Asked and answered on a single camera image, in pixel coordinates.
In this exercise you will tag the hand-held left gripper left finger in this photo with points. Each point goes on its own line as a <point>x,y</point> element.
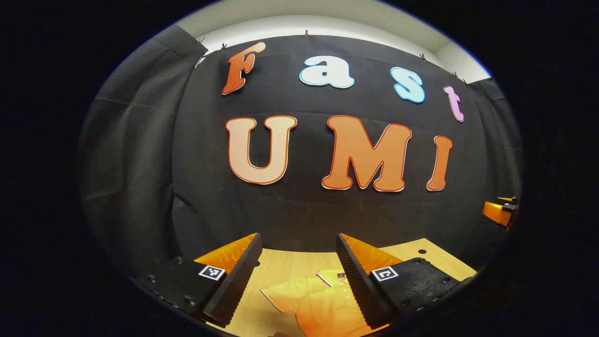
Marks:
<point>238,281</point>

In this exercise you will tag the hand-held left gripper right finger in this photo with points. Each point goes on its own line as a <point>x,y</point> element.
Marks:
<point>358,285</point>

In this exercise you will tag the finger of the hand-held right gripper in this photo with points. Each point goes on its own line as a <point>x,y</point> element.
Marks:
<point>496,213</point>
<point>510,203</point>

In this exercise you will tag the orange T-shirt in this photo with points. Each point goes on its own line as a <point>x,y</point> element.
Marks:
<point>318,304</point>

